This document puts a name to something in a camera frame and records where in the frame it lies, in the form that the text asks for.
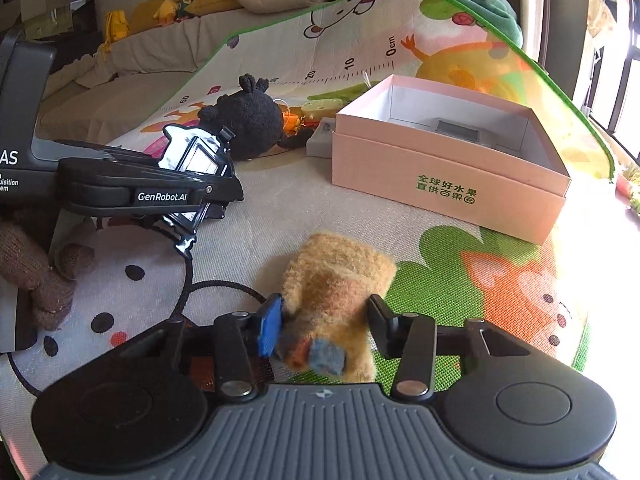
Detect cartoon play mat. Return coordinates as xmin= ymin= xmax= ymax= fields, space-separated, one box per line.
xmin=0 ymin=0 xmax=616 ymax=480

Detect cream hanging garment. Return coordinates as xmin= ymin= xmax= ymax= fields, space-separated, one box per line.
xmin=587 ymin=0 xmax=621 ymax=38

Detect black window frame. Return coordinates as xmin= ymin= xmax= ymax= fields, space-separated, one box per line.
xmin=570 ymin=0 xmax=640 ymax=171

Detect yellow dotted toy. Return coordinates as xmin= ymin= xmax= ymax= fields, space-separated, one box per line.
xmin=300 ymin=99 xmax=346 ymax=123

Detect orange pumpkin charm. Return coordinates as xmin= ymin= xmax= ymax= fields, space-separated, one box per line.
xmin=280 ymin=105 xmax=306 ymax=136

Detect pink cardboard box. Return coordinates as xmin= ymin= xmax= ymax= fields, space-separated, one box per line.
xmin=330 ymin=74 xmax=572 ymax=246

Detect black plush toy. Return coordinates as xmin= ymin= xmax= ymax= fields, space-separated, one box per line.
xmin=197 ymin=74 xmax=321 ymax=161

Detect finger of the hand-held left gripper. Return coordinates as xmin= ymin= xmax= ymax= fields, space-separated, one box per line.
xmin=199 ymin=179 xmax=246 ymax=209
xmin=52 ymin=127 xmax=237 ymax=182

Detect silver metal tin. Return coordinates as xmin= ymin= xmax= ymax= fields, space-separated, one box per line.
xmin=390 ymin=116 xmax=523 ymax=153

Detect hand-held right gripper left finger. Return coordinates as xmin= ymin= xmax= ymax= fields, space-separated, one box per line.
xmin=117 ymin=292 xmax=284 ymax=403

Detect white battery holder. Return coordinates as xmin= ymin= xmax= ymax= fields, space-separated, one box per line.
xmin=306 ymin=117 xmax=337 ymax=158

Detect yellow duck plush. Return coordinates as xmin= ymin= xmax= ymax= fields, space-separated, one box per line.
xmin=152 ymin=0 xmax=178 ymax=28

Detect person's left hand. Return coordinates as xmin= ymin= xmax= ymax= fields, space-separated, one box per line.
xmin=0 ymin=205 xmax=96 ymax=332

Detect black luggage tag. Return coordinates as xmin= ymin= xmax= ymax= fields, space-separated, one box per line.
xmin=157 ymin=122 xmax=236 ymax=261

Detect green plush toy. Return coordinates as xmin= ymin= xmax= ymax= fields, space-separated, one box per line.
xmin=440 ymin=0 xmax=523 ymax=46

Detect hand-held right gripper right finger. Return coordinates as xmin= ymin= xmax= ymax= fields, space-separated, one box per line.
xmin=366 ymin=294 xmax=533 ymax=403

